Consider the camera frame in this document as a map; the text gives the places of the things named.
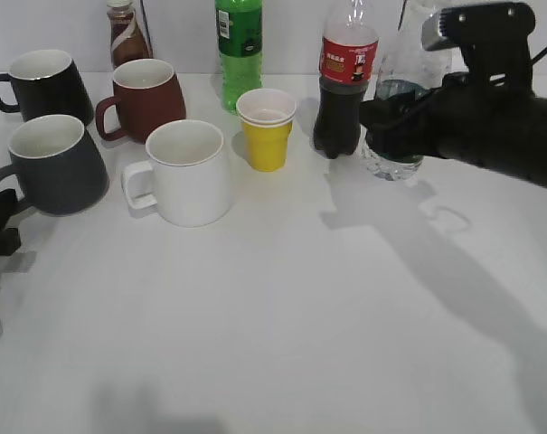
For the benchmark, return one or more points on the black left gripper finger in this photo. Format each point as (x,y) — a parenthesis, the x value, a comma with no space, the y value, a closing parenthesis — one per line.
(9,237)

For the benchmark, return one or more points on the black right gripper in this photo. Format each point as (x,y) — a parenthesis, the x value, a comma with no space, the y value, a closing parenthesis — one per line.
(496,128)

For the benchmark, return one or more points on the clear water bottle green label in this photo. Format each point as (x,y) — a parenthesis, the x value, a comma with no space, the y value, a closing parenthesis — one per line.
(407,68)

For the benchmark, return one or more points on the dark grey mug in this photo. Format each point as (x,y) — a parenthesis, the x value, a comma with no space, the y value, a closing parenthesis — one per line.
(57,164)

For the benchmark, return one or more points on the black mug white interior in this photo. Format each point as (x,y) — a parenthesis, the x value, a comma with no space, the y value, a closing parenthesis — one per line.
(47,82)

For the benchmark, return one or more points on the dark red mug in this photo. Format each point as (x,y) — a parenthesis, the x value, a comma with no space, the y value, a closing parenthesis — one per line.
(146,95)

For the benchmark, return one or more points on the cola bottle red label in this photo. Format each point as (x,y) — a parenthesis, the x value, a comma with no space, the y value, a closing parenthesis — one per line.
(348,50)

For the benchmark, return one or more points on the yellow paper cup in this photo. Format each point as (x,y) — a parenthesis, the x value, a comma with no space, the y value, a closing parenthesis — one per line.
(266,116)

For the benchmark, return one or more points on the green soda bottle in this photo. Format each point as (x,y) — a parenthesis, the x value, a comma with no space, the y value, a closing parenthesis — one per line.
(239,38)

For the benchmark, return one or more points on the brown drink bottle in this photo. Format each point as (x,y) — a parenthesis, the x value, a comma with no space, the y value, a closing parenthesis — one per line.
(127,41)

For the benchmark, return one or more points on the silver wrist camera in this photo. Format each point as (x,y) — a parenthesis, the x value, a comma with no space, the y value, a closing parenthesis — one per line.
(492,38)

